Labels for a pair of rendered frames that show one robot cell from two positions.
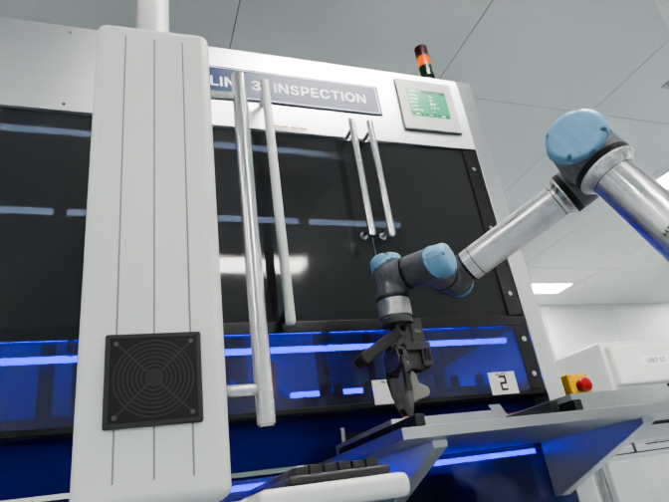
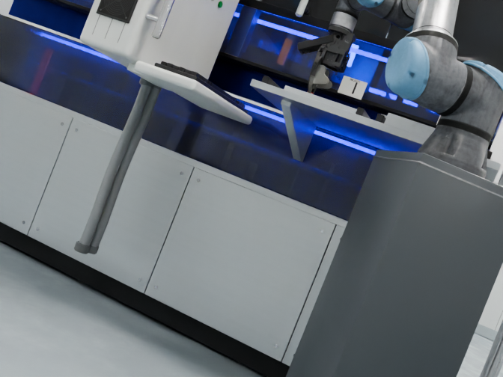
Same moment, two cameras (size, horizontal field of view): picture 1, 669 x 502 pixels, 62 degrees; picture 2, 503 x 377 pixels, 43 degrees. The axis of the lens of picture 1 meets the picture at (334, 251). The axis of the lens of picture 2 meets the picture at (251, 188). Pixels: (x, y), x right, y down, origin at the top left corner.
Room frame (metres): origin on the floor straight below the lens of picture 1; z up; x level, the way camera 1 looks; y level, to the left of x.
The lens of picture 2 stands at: (-0.30, -1.33, 0.63)
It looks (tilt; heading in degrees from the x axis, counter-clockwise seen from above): 1 degrees down; 41
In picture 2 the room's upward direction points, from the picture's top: 22 degrees clockwise
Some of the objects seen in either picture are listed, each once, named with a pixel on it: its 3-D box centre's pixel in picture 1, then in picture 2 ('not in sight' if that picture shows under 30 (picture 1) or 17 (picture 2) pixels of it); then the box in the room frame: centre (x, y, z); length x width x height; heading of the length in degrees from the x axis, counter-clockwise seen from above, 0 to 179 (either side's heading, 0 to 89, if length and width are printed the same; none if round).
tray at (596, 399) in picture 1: (568, 414); (436, 145); (1.35, -0.47, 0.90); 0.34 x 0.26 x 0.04; 22
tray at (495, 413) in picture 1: (414, 436); (333, 116); (1.32, -0.12, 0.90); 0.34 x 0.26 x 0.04; 22
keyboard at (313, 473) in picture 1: (304, 483); (205, 88); (0.97, 0.10, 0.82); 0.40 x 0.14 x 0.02; 20
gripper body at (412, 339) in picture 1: (404, 346); (334, 49); (1.20, -0.12, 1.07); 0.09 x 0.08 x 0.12; 112
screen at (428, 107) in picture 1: (427, 106); not in sight; (1.52, -0.39, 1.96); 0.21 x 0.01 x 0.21; 112
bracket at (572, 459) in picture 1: (599, 459); not in sight; (1.41, -0.53, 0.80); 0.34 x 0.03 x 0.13; 22
